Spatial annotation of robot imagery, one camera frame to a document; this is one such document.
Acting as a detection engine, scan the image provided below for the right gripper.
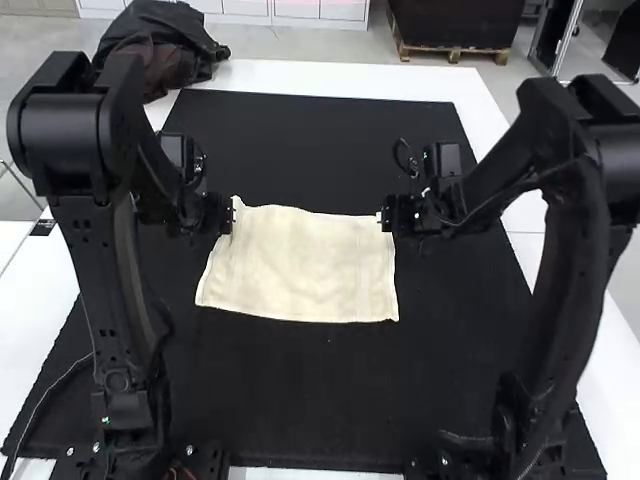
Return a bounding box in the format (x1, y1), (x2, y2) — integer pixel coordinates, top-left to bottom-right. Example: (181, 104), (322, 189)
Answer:
(380, 192), (454, 234)

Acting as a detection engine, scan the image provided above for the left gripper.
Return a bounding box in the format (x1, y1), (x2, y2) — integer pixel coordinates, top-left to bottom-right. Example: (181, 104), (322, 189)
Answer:
(200, 192), (238, 236)

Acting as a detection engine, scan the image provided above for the pale towel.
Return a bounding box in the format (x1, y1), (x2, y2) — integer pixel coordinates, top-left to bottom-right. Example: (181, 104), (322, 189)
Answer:
(194, 195), (401, 324)

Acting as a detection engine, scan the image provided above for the black mat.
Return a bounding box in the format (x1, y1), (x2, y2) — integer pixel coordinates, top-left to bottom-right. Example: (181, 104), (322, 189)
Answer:
(2, 88), (609, 474)

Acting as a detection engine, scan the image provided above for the black cloth bundle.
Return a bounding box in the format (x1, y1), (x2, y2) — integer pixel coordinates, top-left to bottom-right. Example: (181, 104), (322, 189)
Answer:
(92, 0), (232, 104)

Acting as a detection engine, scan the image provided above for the wooden pallet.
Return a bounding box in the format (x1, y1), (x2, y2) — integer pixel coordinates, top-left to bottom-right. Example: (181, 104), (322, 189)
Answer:
(387, 7), (512, 66)

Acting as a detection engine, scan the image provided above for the black crate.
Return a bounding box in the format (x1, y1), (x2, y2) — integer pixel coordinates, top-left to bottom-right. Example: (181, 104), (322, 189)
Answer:
(387, 0), (524, 49)

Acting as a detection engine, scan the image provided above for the grey cupboard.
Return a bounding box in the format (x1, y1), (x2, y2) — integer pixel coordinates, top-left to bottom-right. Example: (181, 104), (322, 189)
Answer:
(74, 0), (371, 24)

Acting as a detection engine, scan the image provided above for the black panel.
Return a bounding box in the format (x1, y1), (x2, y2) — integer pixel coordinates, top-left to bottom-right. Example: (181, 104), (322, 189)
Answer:
(599, 0), (640, 82)

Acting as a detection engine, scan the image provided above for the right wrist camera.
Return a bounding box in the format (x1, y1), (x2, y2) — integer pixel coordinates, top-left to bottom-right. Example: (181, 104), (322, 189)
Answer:
(422, 141), (464, 179)

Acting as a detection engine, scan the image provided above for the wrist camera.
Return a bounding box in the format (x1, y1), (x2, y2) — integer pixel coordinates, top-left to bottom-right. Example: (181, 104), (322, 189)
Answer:
(422, 141), (464, 179)
(158, 131), (207, 180)

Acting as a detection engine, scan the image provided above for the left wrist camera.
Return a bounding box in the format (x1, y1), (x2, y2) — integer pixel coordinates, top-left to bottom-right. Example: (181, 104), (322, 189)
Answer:
(158, 131), (207, 180)

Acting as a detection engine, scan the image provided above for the black cable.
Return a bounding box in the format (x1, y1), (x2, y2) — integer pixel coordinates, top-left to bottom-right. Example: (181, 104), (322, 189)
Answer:
(391, 136), (422, 177)

